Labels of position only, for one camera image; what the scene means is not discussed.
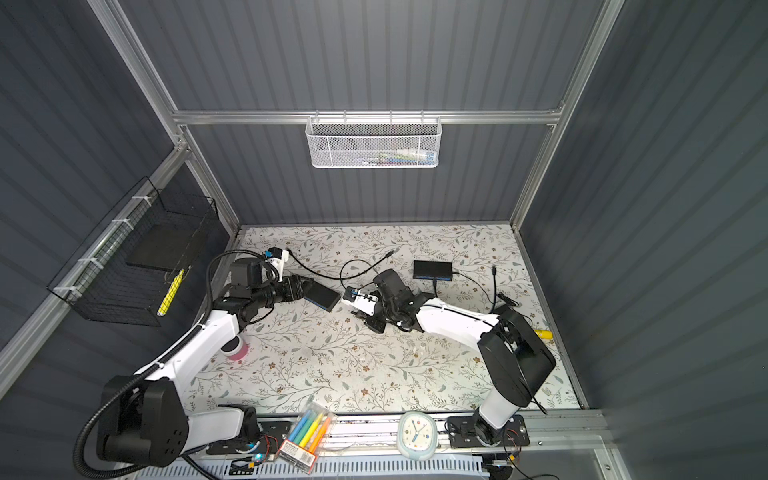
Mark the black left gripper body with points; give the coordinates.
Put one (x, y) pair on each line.
(287, 290)

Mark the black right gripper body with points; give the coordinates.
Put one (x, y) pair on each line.
(383, 312)

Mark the blue black network switch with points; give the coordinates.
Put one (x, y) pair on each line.
(322, 296)

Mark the black ribbed network switch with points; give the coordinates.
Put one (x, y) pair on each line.
(433, 270)

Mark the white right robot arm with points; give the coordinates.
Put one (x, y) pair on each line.
(515, 357)

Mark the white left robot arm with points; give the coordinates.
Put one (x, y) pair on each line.
(142, 422)

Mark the pink tape roll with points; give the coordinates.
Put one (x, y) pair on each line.
(236, 349)

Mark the yellow marker in basket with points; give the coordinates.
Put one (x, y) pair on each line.
(170, 294)

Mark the small mint desk clock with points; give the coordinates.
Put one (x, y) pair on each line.
(417, 436)

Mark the pack of coloured markers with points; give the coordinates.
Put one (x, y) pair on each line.
(301, 448)

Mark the white wire mesh basket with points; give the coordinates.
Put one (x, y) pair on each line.
(387, 145)

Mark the black wire wall basket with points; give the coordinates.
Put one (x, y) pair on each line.
(123, 275)

